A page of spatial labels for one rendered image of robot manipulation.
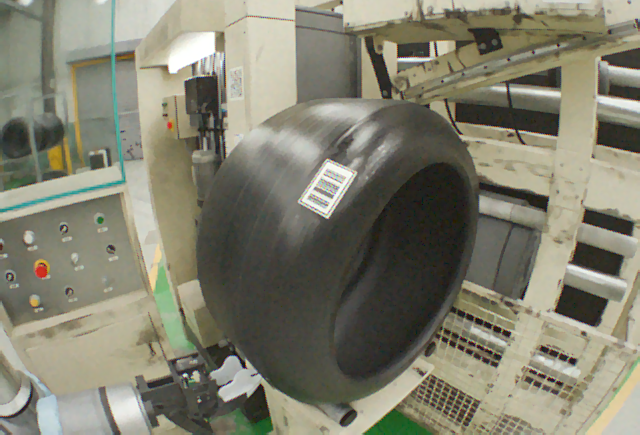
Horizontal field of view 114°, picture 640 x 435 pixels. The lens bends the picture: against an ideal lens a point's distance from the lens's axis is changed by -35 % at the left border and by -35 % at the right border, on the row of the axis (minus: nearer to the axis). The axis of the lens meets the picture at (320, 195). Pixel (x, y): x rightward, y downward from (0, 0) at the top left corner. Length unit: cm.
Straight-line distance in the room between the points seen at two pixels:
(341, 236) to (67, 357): 104
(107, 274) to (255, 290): 78
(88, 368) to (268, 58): 111
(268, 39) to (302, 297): 55
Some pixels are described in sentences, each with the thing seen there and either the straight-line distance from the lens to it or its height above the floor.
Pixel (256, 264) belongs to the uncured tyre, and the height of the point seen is 129.
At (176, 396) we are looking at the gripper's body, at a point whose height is 109.
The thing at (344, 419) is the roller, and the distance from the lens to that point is 67.
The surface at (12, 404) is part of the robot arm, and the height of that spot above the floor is 92.
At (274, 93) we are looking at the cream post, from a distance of 73.
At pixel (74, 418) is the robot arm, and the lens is 50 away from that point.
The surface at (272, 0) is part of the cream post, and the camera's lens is 76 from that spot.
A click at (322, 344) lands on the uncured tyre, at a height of 118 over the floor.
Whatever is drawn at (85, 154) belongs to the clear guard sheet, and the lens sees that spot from 98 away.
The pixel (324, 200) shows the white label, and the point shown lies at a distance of 34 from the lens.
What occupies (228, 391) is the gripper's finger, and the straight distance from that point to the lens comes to 54.
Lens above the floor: 148
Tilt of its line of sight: 18 degrees down
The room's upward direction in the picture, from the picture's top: 1 degrees counter-clockwise
